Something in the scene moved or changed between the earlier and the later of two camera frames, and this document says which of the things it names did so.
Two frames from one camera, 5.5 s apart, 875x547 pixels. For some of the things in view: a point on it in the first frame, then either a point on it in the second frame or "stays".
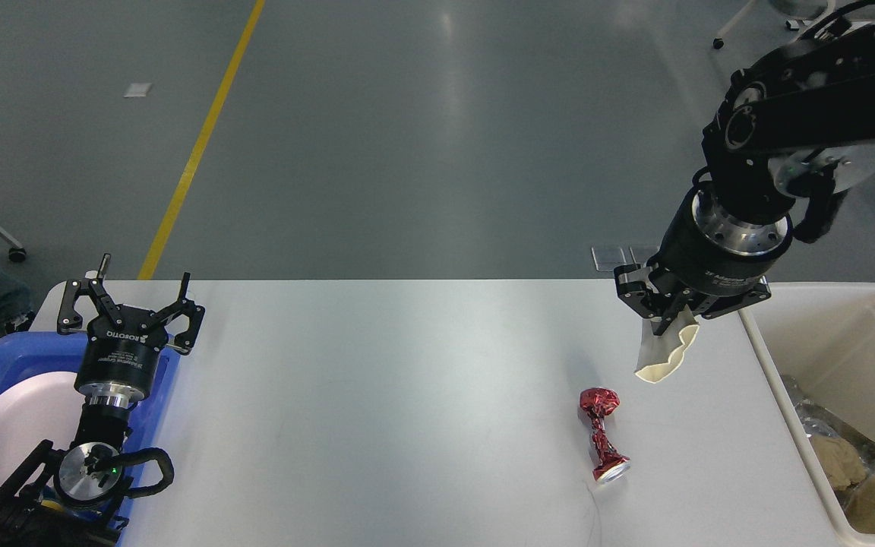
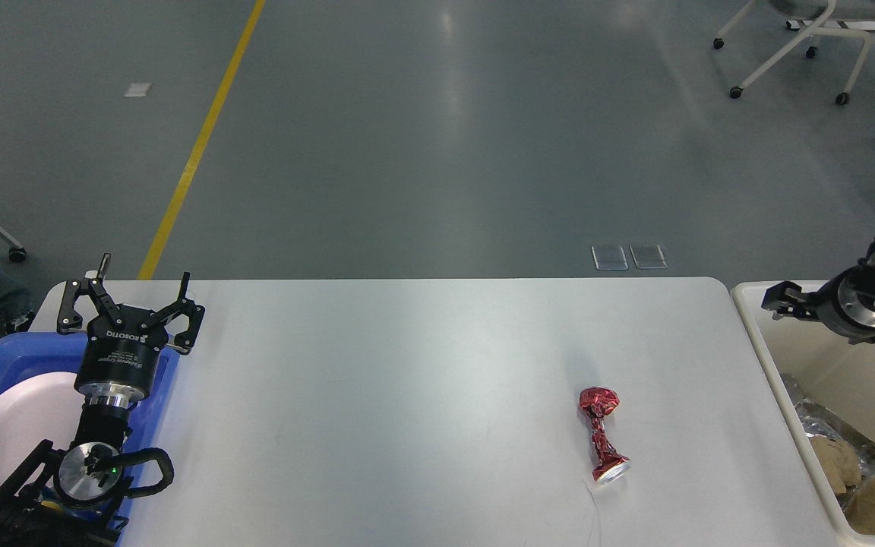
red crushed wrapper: x=599 y=403 stays
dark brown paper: x=842 y=466 stays
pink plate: x=17 y=422 stays
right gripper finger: x=642 y=292 -> x=787 y=298
